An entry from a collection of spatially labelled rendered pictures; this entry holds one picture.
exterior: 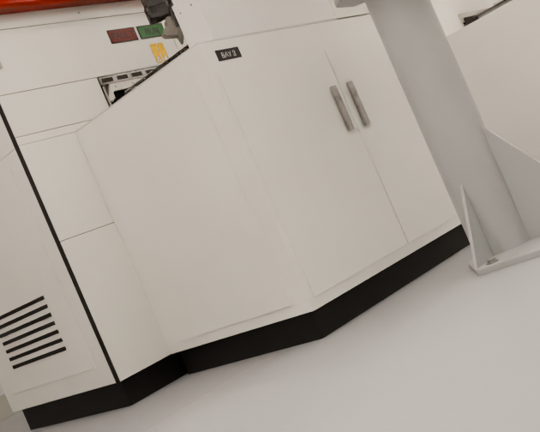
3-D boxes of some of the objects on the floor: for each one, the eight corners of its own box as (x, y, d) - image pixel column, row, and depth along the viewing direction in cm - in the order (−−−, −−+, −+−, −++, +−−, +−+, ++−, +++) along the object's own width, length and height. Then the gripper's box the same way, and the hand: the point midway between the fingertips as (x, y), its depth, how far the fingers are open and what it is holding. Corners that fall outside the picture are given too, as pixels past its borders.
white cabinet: (181, 379, 251) (75, 133, 252) (358, 277, 321) (274, 84, 321) (330, 339, 207) (201, 40, 207) (499, 231, 276) (401, 7, 277)
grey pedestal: (656, 189, 219) (532, -93, 220) (621, 231, 184) (474, -106, 184) (485, 248, 249) (376, -1, 250) (427, 292, 214) (301, 3, 215)
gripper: (135, -7, 262) (162, 55, 262) (137, -17, 254) (165, 46, 254) (160, -15, 264) (187, 45, 264) (163, -26, 256) (190, 37, 256)
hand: (183, 39), depth 260 cm, fingers closed
